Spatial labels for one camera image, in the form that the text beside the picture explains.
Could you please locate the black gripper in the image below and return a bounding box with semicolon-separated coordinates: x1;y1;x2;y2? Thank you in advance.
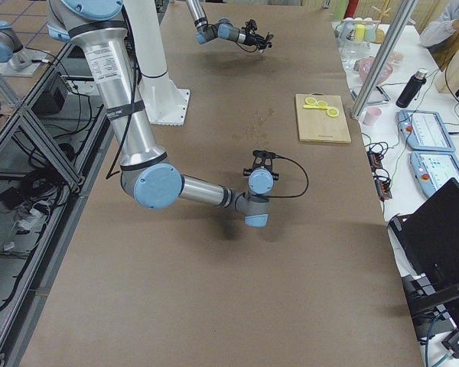
246;32;274;49
243;156;279;182

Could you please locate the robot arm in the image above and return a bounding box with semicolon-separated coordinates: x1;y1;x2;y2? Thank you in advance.
186;0;274;53
47;1;278;228

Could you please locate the pink plastic cup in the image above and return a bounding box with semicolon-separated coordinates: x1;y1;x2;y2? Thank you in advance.
363;107;382;126

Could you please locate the wooden cutting board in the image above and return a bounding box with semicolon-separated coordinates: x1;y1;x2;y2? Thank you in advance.
295;94;351;144

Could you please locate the yellow plastic knife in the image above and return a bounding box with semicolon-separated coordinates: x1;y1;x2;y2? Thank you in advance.
302;104;330;110

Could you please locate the lemon slice far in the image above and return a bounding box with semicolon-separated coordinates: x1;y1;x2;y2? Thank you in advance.
305;97;317;106

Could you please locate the lemon slice near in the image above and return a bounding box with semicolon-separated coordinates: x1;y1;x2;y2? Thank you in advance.
327;107;340;118

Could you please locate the pink bowl with ice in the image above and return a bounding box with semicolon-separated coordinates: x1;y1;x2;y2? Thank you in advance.
357;57;395;82

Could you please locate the black thermos bottle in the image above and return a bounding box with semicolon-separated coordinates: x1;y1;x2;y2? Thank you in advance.
396;68;428;109

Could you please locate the teach pendant far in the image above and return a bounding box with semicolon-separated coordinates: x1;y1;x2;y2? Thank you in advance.
396;109;455;152

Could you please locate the teach pendant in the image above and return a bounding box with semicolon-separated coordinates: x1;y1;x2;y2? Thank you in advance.
396;109;455;152
409;151;459;198

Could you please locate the teach pendant near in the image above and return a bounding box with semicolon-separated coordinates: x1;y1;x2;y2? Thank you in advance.
409;151;459;198

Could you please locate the person in grey jacket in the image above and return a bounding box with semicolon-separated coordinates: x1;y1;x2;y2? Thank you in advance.
420;1;459;70

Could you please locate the black laptop monitor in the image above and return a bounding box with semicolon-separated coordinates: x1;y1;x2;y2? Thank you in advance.
389;178;459;288

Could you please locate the wooden block stand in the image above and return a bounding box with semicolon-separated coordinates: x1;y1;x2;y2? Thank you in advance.
435;48;459;94

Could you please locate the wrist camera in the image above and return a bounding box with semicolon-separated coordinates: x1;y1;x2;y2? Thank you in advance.
252;150;282;161
245;19;258;33

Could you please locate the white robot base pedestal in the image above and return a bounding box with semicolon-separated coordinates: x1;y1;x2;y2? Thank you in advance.
124;0;190;126

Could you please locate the aluminium frame post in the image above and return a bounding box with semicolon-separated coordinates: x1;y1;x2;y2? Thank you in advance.
350;0;418;120

